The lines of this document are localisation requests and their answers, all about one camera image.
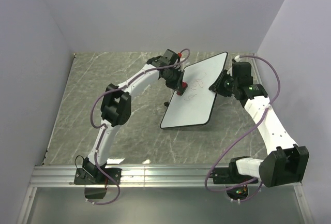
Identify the red whiteboard eraser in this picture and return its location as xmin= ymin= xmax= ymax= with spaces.
xmin=179 ymin=82 xmax=188 ymax=92

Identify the white whiteboard black frame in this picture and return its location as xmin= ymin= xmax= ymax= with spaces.
xmin=160 ymin=52 xmax=228 ymax=129

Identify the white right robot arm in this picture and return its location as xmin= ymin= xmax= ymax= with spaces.
xmin=207 ymin=56 xmax=309 ymax=187

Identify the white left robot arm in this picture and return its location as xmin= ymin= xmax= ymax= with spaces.
xmin=82 ymin=49 xmax=190 ymax=184

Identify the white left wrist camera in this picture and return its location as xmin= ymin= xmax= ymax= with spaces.
xmin=176 ymin=51 xmax=187 ymax=66

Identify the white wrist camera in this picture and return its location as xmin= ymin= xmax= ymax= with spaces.
xmin=176 ymin=51 xmax=187 ymax=66
xmin=232 ymin=55 xmax=241 ymax=63

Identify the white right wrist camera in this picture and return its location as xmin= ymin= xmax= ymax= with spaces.
xmin=232 ymin=55 xmax=241 ymax=63

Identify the aluminium mounting rail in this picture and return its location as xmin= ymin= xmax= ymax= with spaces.
xmin=28 ymin=164 xmax=210 ymax=188

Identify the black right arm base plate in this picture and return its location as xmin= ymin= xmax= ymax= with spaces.
xmin=205 ymin=167 xmax=258 ymax=185

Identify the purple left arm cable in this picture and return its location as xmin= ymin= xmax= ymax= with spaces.
xmin=89 ymin=48 xmax=192 ymax=205

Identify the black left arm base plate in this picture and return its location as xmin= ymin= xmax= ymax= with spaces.
xmin=73 ymin=168 xmax=122 ymax=185

